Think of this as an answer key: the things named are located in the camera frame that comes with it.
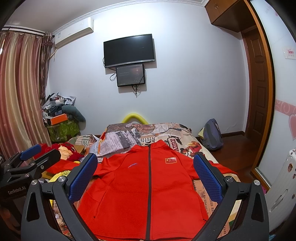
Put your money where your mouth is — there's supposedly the red zip jacket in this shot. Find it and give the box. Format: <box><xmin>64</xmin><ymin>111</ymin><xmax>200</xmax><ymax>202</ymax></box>
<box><xmin>46</xmin><ymin>139</ymin><xmax>239</xmax><ymax>241</ymax></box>

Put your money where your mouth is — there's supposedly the yellow printed cloth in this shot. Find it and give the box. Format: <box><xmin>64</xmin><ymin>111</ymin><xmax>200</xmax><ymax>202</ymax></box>
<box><xmin>42</xmin><ymin>170</ymin><xmax>71</xmax><ymax>182</ymax></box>

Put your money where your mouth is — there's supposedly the red plush bird toy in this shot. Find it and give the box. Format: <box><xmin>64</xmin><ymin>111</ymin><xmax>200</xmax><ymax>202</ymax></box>
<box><xmin>33</xmin><ymin>142</ymin><xmax>84</xmax><ymax>162</ymax></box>

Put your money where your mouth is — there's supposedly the white drawer cabinet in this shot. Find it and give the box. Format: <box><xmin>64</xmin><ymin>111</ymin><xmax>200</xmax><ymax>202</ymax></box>
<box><xmin>265</xmin><ymin>149</ymin><xmax>296</xmax><ymax>232</ymax></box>

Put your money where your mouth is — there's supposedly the green patterned bag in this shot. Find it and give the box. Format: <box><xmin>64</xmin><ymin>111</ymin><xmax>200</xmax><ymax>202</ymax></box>
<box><xmin>47</xmin><ymin>120</ymin><xmax>80</xmax><ymax>142</ymax></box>

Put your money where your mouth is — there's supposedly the orange box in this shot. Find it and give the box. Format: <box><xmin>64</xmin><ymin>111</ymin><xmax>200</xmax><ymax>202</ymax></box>
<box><xmin>51</xmin><ymin>113</ymin><xmax>68</xmax><ymax>126</ymax></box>

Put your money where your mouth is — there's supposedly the dark green pillow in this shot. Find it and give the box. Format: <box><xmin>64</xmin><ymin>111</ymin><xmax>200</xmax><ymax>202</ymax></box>
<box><xmin>62</xmin><ymin>105</ymin><xmax>86</xmax><ymax>123</ymax></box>

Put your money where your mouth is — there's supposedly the newspaper print bed cover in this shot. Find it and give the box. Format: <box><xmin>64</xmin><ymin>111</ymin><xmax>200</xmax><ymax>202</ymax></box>
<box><xmin>52</xmin><ymin>122</ymin><xmax>242</xmax><ymax>239</ymax></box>

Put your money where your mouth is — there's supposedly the blue grey backpack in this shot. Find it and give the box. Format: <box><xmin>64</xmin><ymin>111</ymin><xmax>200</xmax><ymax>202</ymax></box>
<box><xmin>198</xmin><ymin>118</ymin><xmax>223</xmax><ymax>151</ymax></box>

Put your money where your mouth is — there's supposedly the striped pink curtain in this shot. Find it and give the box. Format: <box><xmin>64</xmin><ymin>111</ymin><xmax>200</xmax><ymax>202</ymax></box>
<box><xmin>1</xmin><ymin>31</ymin><xmax>51</xmax><ymax>159</ymax></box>

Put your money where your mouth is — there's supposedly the yellow foam tube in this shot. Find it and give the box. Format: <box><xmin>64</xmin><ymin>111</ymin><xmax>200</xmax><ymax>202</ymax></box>
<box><xmin>122</xmin><ymin>113</ymin><xmax>149</xmax><ymax>125</ymax></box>

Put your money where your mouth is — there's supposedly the brown wooden door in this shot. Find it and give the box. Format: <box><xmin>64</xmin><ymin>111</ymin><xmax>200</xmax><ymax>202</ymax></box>
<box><xmin>242</xmin><ymin>27</ymin><xmax>269</xmax><ymax>147</ymax></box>

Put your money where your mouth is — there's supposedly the brown overhead cabinet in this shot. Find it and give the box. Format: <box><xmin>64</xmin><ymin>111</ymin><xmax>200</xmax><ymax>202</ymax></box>
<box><xmin>205</xmin><ymin>0</ymin><xmax>255</xmax><ymax>33</ymax></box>

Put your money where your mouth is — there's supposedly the white wall air conditioner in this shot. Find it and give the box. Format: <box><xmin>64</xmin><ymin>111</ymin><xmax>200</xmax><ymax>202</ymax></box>
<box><xmin>54</xmin><ymin>17</ymin><xmax>94</xmax><ymax>49</ymax></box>

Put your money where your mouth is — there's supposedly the small black wall monitor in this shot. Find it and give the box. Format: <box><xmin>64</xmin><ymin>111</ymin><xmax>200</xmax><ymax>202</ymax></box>
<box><xmin>116</xmin><ymin>64</ymin><xmax>145</xmax><ymax>87</ymax></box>

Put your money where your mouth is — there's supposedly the large black wall television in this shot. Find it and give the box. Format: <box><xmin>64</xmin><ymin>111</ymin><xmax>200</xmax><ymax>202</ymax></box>
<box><xmin>103</xmin><ymin>34</ymin><xmax>156</xmax><ymax>68</ymax></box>

